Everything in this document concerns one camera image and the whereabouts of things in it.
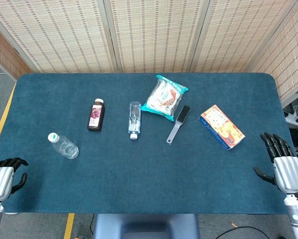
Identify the orange blue cracker box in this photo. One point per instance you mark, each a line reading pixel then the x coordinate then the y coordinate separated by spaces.
pixel 223 127

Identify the blue felt table mat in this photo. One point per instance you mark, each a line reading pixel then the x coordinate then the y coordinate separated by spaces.
pixel 138 174

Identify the clear bottle green-white cap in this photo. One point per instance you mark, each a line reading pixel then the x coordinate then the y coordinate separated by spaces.
pixel 65 148

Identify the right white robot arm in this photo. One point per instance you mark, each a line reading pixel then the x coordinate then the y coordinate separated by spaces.
pixel 296 214

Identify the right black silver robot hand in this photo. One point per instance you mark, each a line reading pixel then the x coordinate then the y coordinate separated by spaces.
pixel 289 174

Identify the beige bamboo screen panel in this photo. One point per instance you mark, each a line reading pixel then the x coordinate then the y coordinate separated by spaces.
pixel 64 37
pixel 156 37
pixel 238 37
pixel 288 62

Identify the brown bamboo screen panel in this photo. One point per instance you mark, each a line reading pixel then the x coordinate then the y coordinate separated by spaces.
pixel 4 54

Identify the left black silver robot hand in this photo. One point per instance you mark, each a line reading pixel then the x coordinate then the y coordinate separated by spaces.
pixel 0 179

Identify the clear bottle white cap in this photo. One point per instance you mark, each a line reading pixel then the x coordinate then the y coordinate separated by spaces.
pixel 134 119

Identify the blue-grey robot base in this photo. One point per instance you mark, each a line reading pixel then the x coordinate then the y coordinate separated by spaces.
pixel 143 224

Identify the teal white snack package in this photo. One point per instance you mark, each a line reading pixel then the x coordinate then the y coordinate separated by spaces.
pixel 163 97

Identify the black bristle grey brush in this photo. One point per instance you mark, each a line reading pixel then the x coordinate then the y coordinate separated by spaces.
pixel 183 114

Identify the dark juice bottle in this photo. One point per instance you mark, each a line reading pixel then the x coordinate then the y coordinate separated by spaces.
pixel 96 117

